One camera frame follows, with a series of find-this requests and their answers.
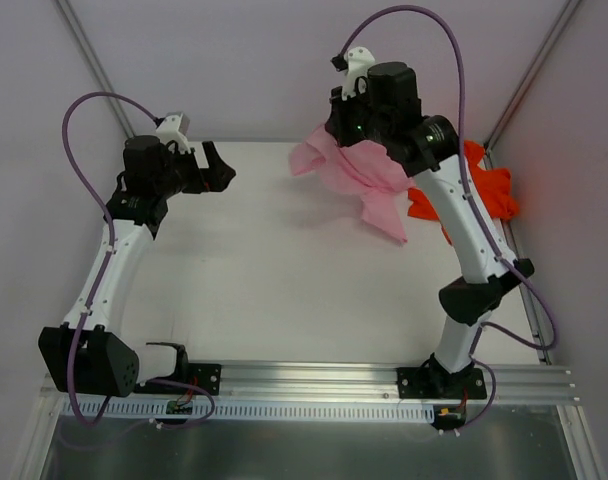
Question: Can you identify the pink t shirt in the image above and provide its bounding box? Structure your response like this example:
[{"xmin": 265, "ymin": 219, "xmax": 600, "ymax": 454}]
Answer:
[{"xmin": 289, "ymin": 125, "xmax": 415, "ymax": 244}]

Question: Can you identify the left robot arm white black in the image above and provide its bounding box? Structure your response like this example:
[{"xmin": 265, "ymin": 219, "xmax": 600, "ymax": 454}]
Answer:
[{"xmin": 38, "ymin": 135, "xmax": 236, "ymax": 397}]

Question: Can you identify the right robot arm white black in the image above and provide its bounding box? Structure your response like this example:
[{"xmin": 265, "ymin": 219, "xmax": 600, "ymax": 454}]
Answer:
[{"xmin": 325, "ymin": 60, "xmax": 534, "ymax": 398}]

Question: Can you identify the orange t shirt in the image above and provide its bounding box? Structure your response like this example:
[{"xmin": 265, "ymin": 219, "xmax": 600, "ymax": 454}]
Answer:
[{"xmin": 407, "ymin": 140, "xmax": 520, "ymax": 222}]

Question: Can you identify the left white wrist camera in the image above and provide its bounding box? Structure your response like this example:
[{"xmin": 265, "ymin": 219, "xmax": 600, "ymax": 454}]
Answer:
[{"xmin": 155, "ymin": 112, "xmax": 191, "ymax": 153}]

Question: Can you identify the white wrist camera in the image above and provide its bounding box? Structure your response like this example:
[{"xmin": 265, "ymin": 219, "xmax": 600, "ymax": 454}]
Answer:
[
  {"xmin": 155, "ymin": 112, "xmax": 191, "ymax": 153},
  {"xmin": 331, "ymin": 46, "xmax": 375, "ymax": 101}
]

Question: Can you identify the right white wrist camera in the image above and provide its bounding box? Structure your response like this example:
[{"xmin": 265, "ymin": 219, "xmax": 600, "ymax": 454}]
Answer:
[{"xmin": 331, "ymin": 46, "xmax": 375, "ymax": 101}]

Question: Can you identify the right aluminium frame post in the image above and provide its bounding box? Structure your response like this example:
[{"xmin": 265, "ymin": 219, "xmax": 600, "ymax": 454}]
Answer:
[{"xmin": 483, "ymin": 0, "xmax": 583, "ymax": 149}]

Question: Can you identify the aluminium frame post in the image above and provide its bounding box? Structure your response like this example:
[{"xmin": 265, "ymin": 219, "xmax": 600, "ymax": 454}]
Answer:
[
  {"xmin": 483, "ymin": 0, "xmax": 583, "ymax": 149},
  {"xmin": 52, "ymin": 0, "xmax": 135, "ymax": 137}
]

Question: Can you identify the left aluminium frame post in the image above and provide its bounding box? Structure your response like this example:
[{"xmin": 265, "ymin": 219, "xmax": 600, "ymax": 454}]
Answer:
[{"xmin": 52, "ymin": 0, "xmax": 135, "ymax": 137}]

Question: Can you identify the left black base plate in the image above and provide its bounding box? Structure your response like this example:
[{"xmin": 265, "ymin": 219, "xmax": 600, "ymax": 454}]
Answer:
[{"xmin": 184, "ymin": 362, "xmax": 222, "ymax": 396}]

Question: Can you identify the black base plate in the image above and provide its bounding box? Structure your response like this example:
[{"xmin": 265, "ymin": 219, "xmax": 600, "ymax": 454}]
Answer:
[
  {"xmin": 184, "ymin": 362, "xmax": 222, "ymax": 396},
  {"xmin": 396, "ymin": 366, "xmax": 488, "ymax": 400}
]

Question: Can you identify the aluminium mounting rail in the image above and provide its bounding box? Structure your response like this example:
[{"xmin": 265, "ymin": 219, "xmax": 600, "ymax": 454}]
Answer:
[{"xmin": 39, "ymin": 360, "xmax": 581, "ymax": 403}]

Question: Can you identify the white slotted cable duct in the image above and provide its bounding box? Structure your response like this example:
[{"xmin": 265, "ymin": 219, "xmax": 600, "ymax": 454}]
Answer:
[{"xmin": 61, "ymin": 398, "xmax": 436, "ymax": 424}]

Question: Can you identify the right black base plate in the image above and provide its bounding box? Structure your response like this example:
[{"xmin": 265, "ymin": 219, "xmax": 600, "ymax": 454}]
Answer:
[{"xmin": 396, "ymin": 366, "xmax": 488, "ymax": 400}]

